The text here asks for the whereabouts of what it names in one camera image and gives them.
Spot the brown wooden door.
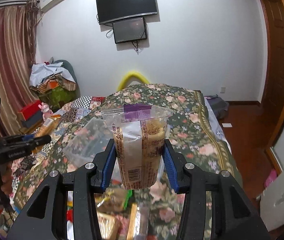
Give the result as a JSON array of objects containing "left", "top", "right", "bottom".
[{"left": 260, "top": 0, "right": 284, "bottom": 147}]

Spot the grey bag on floor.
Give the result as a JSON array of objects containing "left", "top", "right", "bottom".
[{"left": 205, "top": 95, "right": 230, "bottom": 119}]

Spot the striped red curtain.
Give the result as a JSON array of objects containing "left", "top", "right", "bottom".
[{"left": 0, "top": 0, "right": 39, "bottom": 136}]

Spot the small wall monitor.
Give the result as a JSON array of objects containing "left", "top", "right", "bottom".
[{"left": 112, "top": 17, "right": 147, "bottom": 44}]

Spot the long gold-edged cake packet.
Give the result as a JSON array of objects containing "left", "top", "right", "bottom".
[{"left": 127, "top": 203, "right": 150, "bottom": 240}]

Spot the clear plastic storage bin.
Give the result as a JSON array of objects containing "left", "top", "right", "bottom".
[{"left": 63, "top": 118, "right": 113, "bottom": 168}]

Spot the yellow curved tube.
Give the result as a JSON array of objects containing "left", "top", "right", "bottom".
[{"left": 117, "top": 71, "right": 150, "bottom": 91}]

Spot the patchwork checkered quilt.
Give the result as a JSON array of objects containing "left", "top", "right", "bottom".
[{"left": 9, "top": 96, "right": 105, "bottom": 199}]

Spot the orange snack bar packet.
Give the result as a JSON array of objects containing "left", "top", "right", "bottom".
[{"left": 33, "top": 114, "right": 62, "bottom": 155}]

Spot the pile of clothes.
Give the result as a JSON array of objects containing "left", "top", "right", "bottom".
[{"left": 29, "top": 60, "right": 80, "bottom": 111}]

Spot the large wall television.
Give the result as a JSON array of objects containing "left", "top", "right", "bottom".
[{"left": 96, "top": 0, "right": 158, "bottom": 24}]

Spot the pink plush toy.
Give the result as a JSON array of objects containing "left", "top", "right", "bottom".
[{"left": 38, "top": 102, "right": 53, "bottom": 121}]

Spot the green floral bedspread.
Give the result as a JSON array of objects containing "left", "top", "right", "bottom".
[{"left": 12, "top": 83, "right": 243, "bottom": 240}]

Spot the red box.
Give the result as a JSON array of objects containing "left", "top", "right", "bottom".
[{"left": 17, "top": 100, "right": 41, "bottom": 121}]

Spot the clear gold cake packet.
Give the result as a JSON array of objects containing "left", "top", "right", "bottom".
[{"left": 101, "top": 103, "right": 173, "bottom": 190}]

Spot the bread slice packet with barcode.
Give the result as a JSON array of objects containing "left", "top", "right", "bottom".
[{"left": 97, "top": 212, "right": 119, "bottom": 240}]

